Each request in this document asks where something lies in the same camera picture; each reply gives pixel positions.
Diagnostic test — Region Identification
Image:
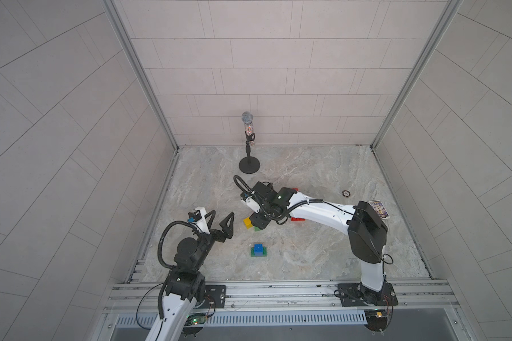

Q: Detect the right controller board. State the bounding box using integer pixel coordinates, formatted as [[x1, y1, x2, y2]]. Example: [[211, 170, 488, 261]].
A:
[[365, 311, 393, 333]]

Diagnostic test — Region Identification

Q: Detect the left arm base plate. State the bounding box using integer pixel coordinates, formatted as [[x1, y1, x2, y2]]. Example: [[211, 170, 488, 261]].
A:
[[195, 285, 227, 310]]

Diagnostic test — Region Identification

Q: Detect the playing card box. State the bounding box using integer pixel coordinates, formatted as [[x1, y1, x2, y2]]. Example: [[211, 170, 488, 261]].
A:
[[368, 200, 390, 220]]

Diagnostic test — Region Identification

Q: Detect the blue small lego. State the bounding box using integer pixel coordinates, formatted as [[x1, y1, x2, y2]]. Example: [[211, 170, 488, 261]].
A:
[[252, 243, 266, 257]]

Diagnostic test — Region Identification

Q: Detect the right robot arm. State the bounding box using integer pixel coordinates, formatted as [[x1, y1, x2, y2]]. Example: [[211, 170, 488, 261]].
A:
[[240, 182, 388, 293]]

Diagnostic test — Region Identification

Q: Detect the controller board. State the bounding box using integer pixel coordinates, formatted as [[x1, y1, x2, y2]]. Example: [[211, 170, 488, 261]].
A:
[[365, 311, 393, 333], [182, 313, 208, 335]]

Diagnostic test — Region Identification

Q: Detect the vented cable duct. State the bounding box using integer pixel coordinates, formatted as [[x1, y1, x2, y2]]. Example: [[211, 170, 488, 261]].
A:
[[117, 310, 368, 328]]

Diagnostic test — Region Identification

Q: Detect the black microphone stand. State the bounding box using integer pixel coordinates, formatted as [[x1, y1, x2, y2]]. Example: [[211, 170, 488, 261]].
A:
[[239, 133, 260, 174]]

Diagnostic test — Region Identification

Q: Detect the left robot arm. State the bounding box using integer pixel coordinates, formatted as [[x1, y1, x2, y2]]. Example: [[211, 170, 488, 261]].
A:
[[146, 207, 235, 340]]

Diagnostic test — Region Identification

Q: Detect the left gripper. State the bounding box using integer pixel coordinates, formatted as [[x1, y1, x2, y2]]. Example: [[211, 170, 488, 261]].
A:
[[191, 210, 234, 272]]

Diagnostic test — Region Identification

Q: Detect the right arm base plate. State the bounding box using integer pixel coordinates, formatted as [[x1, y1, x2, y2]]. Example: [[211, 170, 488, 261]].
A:
[[334, 281, 398, 307]]

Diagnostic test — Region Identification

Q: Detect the left controller board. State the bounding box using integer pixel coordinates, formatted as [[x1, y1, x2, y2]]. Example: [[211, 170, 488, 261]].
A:
[[182, 313, 208, 335]]

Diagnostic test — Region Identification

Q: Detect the glitter microphone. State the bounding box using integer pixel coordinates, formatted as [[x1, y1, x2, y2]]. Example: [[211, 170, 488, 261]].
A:
[[241, 112, 254, 136]]

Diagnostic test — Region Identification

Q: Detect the green long lego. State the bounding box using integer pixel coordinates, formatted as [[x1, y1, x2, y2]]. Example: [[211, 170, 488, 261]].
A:
[[250, 244, 267, 257]]

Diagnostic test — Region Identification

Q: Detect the yellow small lego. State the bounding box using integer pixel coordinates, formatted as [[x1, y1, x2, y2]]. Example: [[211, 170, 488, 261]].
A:
[[243, 217, 253, 229]]

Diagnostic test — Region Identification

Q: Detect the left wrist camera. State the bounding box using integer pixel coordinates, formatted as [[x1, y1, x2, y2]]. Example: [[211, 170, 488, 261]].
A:
[[188, 207, 210, 234]]

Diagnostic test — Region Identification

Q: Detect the aluminium front rail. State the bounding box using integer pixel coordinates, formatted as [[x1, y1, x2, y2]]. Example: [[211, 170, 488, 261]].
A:
[[102, 278, 459, 314]]

